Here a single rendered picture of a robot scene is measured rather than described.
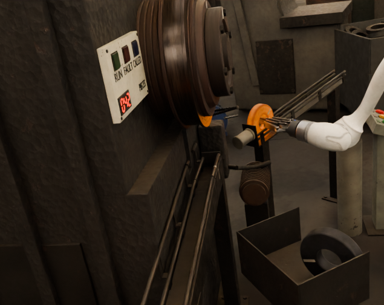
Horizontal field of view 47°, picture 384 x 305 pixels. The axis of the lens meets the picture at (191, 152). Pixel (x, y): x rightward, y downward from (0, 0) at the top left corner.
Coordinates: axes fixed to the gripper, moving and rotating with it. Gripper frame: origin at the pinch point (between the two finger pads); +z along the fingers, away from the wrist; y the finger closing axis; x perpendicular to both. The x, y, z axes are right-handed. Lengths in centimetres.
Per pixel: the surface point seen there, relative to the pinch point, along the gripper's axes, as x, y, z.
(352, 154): -22.3, 32.7, -28.9
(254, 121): 1.8, -6.5, -1.4
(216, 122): 8.7, -28.7, 0.2
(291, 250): -6, -62, -57
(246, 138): -3.2, -13.8, -2.6
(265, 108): 5.2, 1.9, -1.1
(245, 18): 6, 174, 147
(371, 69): -21, 162, 22
